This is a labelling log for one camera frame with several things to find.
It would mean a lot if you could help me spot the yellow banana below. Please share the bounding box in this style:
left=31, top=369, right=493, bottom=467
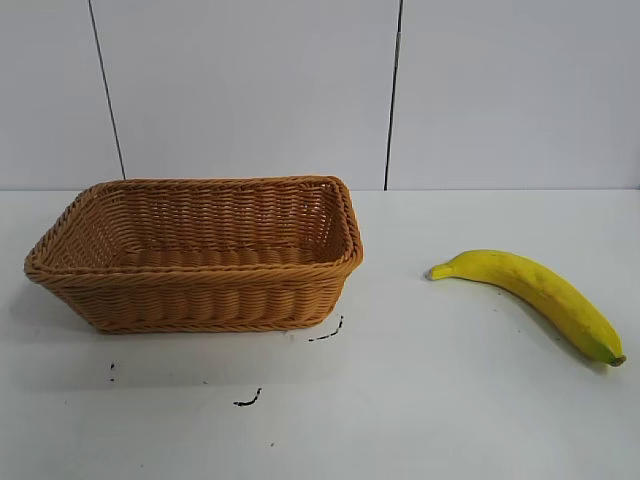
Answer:
left=425, top=249, right=627, bottom=368

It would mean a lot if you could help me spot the brown woven wicker basket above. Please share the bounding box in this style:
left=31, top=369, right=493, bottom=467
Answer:
left=23, top=175, right=362, bottom=335

